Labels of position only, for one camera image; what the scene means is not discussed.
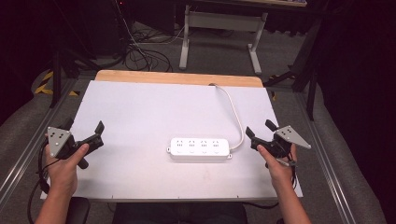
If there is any black chair armrest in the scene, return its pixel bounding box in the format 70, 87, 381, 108
65, 197, 92, 224

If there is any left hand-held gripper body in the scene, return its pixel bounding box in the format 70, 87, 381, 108
47, 117, 94, 171

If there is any white metal desk frame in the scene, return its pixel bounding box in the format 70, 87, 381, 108
178, 4, 269, 76

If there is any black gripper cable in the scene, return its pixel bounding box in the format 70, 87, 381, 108
289, 155, 299, 191
27, 139, 61, 224

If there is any black metal stand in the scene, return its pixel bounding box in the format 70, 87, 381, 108
262, 15, 323, 121
49, 34, 102, 109

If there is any person's right hand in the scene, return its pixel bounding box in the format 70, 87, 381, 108
256, 144, 298, 189

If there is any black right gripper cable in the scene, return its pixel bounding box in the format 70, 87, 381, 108
289, 155, 299, 191

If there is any wooden board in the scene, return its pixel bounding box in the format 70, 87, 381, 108
94, 69, 264, 89

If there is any white power strip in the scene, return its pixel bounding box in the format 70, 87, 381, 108
165, 136, 233, 162

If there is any aluminium rail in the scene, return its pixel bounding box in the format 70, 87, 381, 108
293, 91, 358, 224
0, 77, 78, 203

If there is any black cable under table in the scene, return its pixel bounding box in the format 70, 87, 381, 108
242, 201, 280, 210

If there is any person's left hand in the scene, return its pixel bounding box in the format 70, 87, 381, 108
45, 143, 91, 198

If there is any tangle of black floor cables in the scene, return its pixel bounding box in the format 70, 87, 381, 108
115, 0, 188, 73

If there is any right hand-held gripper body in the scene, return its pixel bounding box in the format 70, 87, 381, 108
264, 119, 312, 160

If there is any white power strip cable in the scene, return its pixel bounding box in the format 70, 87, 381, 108
208, 82, 246, 153

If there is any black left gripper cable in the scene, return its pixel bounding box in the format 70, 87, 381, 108
27, 139, 61, 224

